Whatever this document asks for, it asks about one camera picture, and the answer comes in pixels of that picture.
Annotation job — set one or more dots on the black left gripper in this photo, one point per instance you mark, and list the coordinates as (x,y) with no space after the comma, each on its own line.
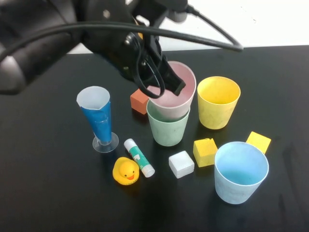
(120,52)

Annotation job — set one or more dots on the pink plastic cup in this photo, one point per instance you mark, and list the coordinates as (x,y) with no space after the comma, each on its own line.
(186,99)

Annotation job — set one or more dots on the light blue plastic cup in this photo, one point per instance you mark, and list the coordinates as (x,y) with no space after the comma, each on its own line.
(239,192)

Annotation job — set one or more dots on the clear plastic conical measuring glass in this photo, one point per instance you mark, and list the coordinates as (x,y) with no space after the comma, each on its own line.
(105,148)

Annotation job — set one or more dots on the yellow plastic cup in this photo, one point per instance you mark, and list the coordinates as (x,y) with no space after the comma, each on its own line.
(214,116)

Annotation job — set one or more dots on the black and grey wrist camera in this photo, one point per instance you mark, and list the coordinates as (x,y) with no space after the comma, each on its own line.
(178,15)

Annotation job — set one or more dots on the blue and white paper cone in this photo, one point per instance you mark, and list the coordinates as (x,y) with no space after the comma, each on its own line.
(96,118)

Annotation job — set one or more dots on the yellow rubber duck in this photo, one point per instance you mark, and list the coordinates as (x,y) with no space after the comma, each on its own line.
(125,172)

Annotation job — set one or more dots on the plain yellow cube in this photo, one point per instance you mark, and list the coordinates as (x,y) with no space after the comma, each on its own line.
(259,141)

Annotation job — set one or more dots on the green plastic cup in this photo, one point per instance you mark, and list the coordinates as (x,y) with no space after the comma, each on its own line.
(166,133)

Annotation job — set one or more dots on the white and green glue stick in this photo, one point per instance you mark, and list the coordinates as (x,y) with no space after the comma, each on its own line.
(138,158)

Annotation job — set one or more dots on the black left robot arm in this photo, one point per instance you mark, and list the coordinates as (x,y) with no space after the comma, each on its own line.
(48,12)

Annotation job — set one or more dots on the yellow cube with notched corner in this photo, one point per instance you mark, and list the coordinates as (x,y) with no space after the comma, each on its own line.
(204,153)

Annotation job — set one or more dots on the orange foam cube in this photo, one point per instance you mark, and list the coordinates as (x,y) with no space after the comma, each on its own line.
(138,102)

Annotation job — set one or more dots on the white foam cube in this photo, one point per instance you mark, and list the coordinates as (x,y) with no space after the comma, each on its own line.
(181,164)

